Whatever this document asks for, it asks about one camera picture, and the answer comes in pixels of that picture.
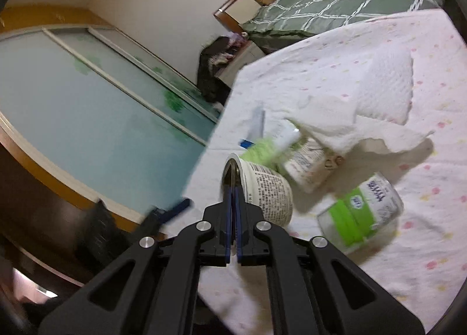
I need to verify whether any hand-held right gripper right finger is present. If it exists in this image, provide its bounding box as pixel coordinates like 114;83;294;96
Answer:
233;187;426;335

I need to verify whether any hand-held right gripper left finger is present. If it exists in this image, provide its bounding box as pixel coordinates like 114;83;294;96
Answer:
38;182;235;335

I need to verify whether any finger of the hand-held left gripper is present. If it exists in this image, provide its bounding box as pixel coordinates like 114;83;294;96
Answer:
161;199;193;225

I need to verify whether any white printed paper tub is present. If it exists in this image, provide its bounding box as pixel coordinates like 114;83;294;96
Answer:
222;153;294;228

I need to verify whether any green plastic bag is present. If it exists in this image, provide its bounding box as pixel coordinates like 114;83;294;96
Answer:
241;138;283;166

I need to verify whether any white dotted paper cup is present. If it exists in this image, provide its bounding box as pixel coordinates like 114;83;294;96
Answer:
284;136;345;194

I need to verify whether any white tube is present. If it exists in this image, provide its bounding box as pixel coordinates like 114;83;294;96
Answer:
272;119;303;151

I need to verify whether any blue white plastic wrapper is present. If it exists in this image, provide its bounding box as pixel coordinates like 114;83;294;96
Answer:
239;107;267;148

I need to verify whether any clear jar with green label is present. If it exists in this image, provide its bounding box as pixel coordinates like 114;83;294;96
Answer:
317;171;405;256

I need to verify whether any white tissue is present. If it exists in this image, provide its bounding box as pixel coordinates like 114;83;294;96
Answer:
288;96;435;155

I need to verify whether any sliding door wardrobe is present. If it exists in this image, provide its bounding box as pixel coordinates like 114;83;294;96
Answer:
0;4;223;284

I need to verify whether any dark clothes pile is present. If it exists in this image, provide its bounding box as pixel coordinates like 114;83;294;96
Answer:
197;36;249;104

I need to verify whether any white nightstand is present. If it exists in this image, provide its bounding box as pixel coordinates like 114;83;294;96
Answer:
219;41;265;84

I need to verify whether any wooden bed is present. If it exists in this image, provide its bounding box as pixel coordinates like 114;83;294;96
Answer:
213;0;449;54

